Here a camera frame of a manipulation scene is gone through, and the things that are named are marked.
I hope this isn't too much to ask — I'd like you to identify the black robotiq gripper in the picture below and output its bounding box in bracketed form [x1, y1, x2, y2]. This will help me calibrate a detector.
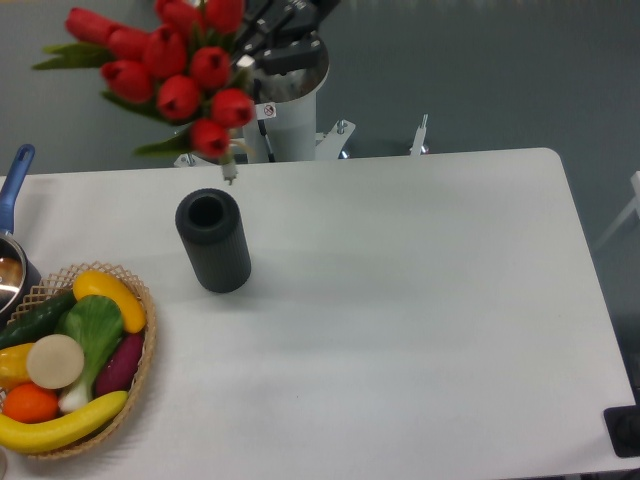
[234, 0, 340, 75]

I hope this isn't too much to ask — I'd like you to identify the red tulip bouquet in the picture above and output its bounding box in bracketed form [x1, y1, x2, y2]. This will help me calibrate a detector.
[35, 1, 255, 183]

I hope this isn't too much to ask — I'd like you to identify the dark grey ribbed vase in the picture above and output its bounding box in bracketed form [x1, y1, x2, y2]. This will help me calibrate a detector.
[175, 188, 252, 293]

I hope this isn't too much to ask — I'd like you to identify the woven wicker basket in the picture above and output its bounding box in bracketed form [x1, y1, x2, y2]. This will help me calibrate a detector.
[1, 262, 156, 459]

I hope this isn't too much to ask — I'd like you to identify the green bok choy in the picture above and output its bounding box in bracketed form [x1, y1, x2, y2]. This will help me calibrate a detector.
[55, 295, 124, 414]

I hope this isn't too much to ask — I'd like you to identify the green cucumber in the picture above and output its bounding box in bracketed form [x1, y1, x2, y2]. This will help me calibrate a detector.
[1, 291, 76, 349]

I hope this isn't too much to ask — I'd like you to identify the purple eggplant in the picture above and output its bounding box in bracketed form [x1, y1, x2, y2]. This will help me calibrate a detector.
[94, 334, 144, 397]

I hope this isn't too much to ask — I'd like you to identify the beige round disc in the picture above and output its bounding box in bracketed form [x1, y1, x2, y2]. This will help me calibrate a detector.
[26, 334, 84, 390]

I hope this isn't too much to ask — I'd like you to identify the yellow bell pepper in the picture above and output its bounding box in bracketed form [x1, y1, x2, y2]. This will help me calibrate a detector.
[0, 343, 34, 392]

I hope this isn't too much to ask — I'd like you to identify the orange fruit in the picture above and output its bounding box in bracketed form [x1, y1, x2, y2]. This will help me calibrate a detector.
[3, 383, 58, 424]

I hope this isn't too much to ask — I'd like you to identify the yellow banana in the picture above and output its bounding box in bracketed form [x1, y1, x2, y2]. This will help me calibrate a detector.
[1, 391, 129, 454]

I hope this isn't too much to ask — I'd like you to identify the black device at edge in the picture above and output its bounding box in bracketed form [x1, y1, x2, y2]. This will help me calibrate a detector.
[603, 405, 639, 458]

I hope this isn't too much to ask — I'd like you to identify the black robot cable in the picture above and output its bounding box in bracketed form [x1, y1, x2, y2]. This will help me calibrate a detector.
[253, 79, 277, 163]

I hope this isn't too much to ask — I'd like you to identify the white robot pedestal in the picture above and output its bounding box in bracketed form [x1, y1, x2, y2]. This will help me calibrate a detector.
[173, 34, 357, 169]

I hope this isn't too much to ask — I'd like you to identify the white table leg bracket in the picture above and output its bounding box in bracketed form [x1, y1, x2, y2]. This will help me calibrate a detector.
[409, 114, 430, 156]

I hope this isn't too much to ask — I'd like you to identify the blue handled saucepan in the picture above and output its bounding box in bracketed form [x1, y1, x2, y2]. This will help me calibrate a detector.
[1, 144, 41, 328]

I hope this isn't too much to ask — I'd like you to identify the white chair frame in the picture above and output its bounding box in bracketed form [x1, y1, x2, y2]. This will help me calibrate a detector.
[593, 171, 639, 252]

